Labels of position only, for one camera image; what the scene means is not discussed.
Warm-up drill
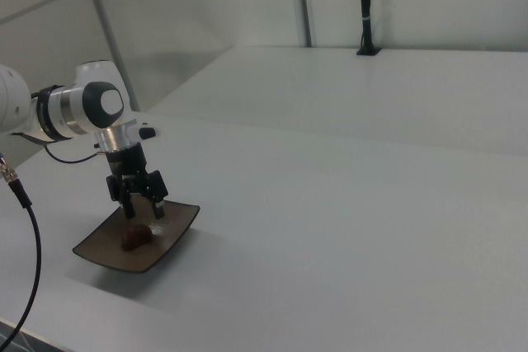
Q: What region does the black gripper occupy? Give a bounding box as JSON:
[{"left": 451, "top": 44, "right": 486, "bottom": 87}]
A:
[{"left": 105, "top": 143, "right": 170, "bottom": 220}]

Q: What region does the small reddish-brown round food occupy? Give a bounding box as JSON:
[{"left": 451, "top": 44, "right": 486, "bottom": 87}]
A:
[{"left": 120, "top": 224, "right": 153, "bottom": 251}]

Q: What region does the brown square ceramic plate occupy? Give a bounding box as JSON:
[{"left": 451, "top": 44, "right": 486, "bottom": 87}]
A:
[{"left": 72, "top": 197, "right": 201, "bottom": 274}]

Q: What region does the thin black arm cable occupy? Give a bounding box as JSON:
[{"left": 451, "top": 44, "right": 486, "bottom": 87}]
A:
[{"left": 42, "top": 143, "right": 102, "bottom": 164}]

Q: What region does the thick black cable with connector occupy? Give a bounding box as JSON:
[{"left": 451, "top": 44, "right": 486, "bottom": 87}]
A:
[{"left": 0, "top": 153, "right": 43, "bottom": 347}]

